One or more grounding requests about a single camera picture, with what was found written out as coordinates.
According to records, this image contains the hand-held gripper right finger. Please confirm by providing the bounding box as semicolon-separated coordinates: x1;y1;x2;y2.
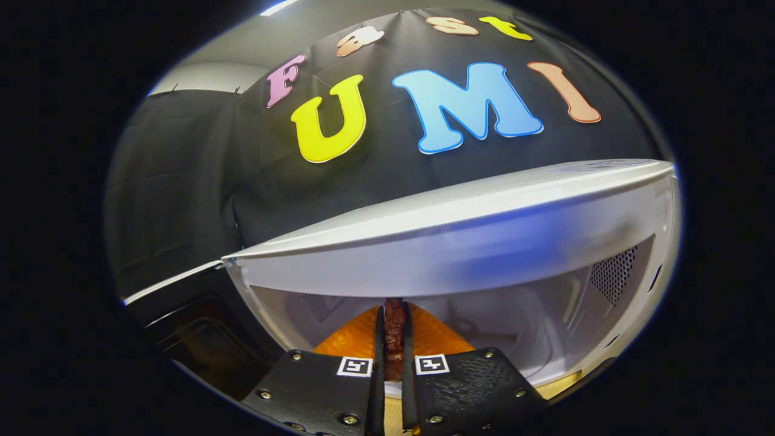
402;303;549;436

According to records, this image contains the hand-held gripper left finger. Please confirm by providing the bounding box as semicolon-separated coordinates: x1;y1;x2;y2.
242;305;386;436

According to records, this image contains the brown roasted meat piece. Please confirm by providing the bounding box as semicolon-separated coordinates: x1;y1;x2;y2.
383;297;406;382

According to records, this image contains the white toaster oven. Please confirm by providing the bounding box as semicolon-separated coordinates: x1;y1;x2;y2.
124;159;680;400

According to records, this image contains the black backdrop cloth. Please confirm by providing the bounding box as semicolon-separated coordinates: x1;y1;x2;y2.
104;7;664;297

